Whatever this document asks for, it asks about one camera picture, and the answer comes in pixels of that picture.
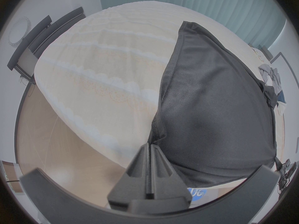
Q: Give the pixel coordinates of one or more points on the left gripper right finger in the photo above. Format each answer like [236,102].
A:
[168,183]

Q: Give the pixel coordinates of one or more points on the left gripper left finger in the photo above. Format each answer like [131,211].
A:
[130,183]

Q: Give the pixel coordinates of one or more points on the black T-shirt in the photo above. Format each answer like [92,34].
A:
[210,101]

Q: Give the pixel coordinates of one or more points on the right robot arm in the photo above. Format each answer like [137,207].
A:
[285,169]

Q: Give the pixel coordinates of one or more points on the bed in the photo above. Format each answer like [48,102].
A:
[105,66]

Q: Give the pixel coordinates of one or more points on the pile of clothes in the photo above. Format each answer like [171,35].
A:
[272,76]

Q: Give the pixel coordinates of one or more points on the white printed pillow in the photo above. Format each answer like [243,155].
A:
[259,54]

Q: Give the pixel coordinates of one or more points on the grey bedside table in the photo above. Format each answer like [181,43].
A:
[266,52]

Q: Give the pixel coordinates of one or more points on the blue-green curtain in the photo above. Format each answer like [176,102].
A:
[210,3]

